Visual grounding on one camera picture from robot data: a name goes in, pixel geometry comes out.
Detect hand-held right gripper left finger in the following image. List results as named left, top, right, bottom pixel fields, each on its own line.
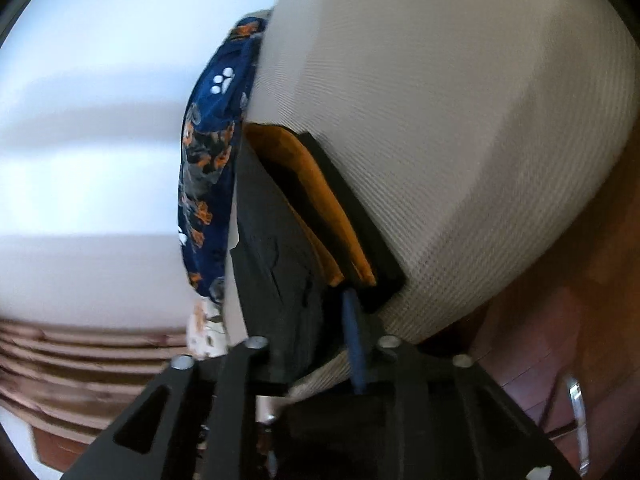
left=62, top=336, right=288, bottom=480

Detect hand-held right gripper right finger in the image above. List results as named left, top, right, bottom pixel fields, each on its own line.
left=341, top=287, right=581, bottom=480

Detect beige bed mattress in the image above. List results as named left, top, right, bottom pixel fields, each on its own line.
left=222, top=0, right=640, bottom=401

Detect black pants with orange lining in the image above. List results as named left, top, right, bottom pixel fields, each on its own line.
left=227, top=122, right=406, bottom=398

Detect blue dog print blanket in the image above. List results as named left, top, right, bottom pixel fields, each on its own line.
left=176, top=16, right=271, bottom=306

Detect beige pleated curtain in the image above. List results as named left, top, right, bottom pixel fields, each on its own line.
left=0, top=317, right=221, bottom=441

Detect white floral pillow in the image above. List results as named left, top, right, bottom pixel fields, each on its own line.
left=186, top=295, right=231, bottom=361

